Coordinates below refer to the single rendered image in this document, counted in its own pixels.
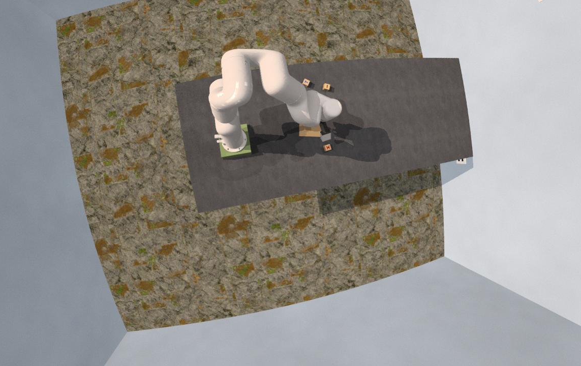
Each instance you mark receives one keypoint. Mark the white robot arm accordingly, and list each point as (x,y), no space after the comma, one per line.
(237,89)

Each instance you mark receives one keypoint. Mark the tan flat mat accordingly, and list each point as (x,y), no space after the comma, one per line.
(310,132)

